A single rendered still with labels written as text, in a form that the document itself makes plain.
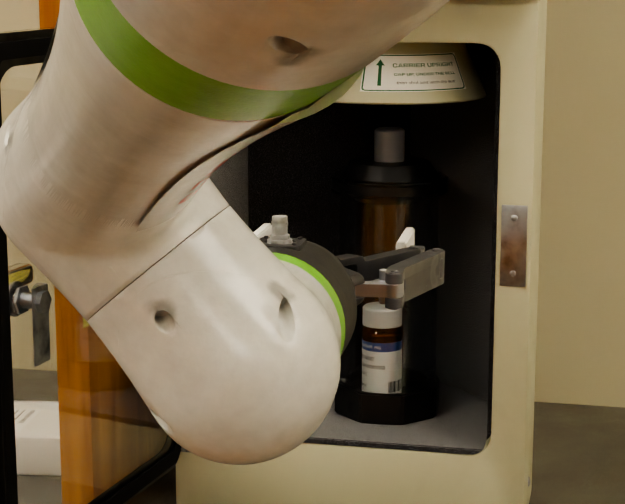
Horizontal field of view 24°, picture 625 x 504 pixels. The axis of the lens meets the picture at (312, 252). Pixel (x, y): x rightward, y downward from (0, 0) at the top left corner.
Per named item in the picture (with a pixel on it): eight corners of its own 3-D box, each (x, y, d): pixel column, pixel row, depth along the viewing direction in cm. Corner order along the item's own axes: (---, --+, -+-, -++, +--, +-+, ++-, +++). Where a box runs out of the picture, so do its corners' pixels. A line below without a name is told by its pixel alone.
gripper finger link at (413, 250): (307, 257, 99) (323, 260, 98) (411, 236, 107) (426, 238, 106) (307, 313, 100) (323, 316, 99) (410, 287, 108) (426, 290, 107)
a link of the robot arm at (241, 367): (205, 533, 76) (367, 412, 73) (52, 348, 75) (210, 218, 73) (259, 448, 90) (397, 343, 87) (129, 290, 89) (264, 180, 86)
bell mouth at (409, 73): (315, 85, 144) (315, 28, 143) (495, 88, 140) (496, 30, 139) (272, 102, 127) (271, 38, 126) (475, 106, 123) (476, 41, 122)
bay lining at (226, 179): (271, 359, 157) (269, 27, 150) (513, 373, 151) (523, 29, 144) (206, 430, 133) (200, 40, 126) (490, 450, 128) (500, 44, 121)
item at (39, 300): (55, 360, 106) (53, 283, 104) (40, 368, 104) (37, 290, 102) (31, 357, 106) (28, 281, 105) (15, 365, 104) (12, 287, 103)
